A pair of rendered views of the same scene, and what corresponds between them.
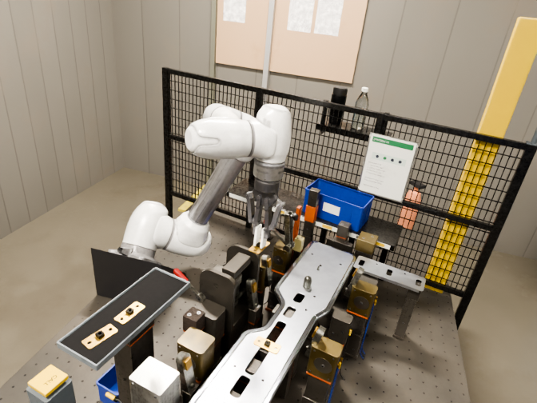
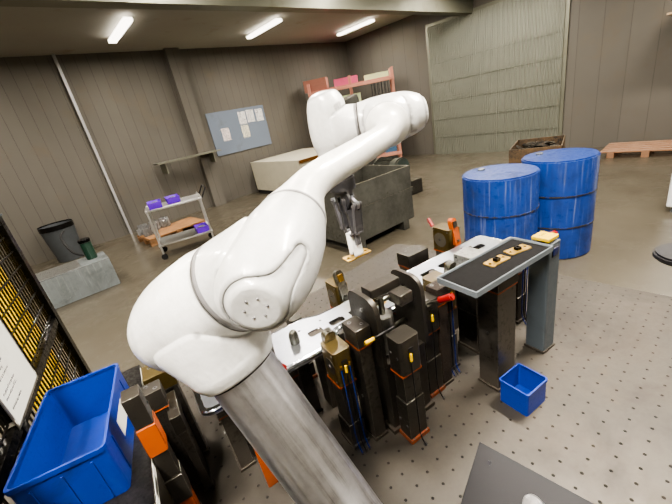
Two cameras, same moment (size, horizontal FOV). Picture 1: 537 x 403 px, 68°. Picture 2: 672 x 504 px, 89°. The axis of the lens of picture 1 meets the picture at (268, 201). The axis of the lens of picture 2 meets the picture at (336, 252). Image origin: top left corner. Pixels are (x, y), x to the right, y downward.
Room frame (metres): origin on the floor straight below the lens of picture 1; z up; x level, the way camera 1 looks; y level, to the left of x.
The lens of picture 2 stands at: (1.84, 0.55, 1.67)
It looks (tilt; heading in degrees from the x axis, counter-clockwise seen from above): 22 degrees down; 218
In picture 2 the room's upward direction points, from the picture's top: 11 degrees counter-clockwise
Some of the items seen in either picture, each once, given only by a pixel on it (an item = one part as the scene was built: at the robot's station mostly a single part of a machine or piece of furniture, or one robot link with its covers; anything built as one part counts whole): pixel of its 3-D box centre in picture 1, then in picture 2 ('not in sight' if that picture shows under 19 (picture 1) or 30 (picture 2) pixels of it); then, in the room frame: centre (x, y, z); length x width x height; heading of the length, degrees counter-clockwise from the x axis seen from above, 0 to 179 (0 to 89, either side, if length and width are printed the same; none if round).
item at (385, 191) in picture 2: not in sight; (358, 205); (-2.01, -1.94, 0.42); 1.21 x 1.02 x 0.83; 166
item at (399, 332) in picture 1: (407, 310); not in sight; (1.32, -0.64, 0.84); 0.05 x 0.05 x 0.29; 66
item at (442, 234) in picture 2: not in sight; (445, 259); (0.28, 0.01, 0.88); 0.14 x 0.09 x 0.36; 66
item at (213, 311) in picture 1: (204, 349); (428, 346); (0.96, 0.16, 0.89); 0.12 x 0.07 x 0.38; 66
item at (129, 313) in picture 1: (129, 311); (496, 259); (0.82, 0.35, 1.17); 0.08 x 0.04 x 0.01; 155
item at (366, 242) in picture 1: (359, 269); (176, 411); (1.53, -0.46, 0.88); 0.08 x 0.08 x 0.36; 66
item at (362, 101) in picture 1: (360, 108); not in sight; (1.96, -0.40, 1.53); 0.07 x 0.07 x 0.20
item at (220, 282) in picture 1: (228, 313); (394, 350); (1.08, 0.10, 0.94); 0.18 x 0.13 x 0.49; 156
